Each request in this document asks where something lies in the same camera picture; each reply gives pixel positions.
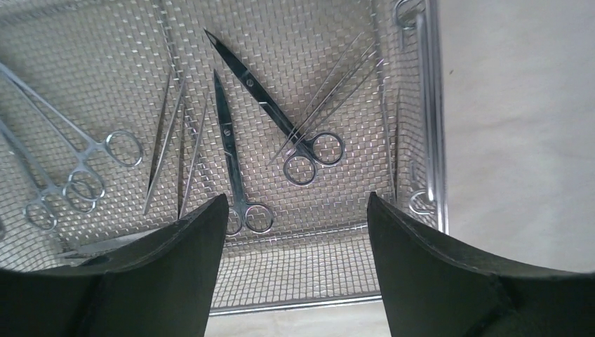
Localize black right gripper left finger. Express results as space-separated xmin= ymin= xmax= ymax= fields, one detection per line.
xmin=1 ymin=194 xmax=229 ymax=336

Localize beige cloth wrap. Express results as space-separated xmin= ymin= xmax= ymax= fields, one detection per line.
xmin=207 ymin=1 xmax=594 ymax=336

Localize metal surgical scissors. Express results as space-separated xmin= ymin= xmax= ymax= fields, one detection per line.
xmin=205 ymin=30 xmax=345 ymax=186

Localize thin metal needle tweezers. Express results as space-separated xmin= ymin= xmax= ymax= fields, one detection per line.
xmin=266 ymin=35 xmax=374 ymax=166

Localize metal surgical instrument tray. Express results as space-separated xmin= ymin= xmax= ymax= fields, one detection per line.
xmin=1 ymin=1 xmax=448 ymax=316

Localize metal hemostat clamp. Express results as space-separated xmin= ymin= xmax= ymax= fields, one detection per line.
xmin=1 ymin=64 xmax=144 ymax=201
xmin=1 ymin=120 xmax=59 ymax=232

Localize metal scissors lower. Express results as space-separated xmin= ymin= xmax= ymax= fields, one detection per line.
xmin=213 ymin=71 xmax=274 ymax=236

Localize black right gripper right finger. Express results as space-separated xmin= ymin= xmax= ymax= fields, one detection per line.
xmin=367 ymin=193 xmax=594 ymax=336

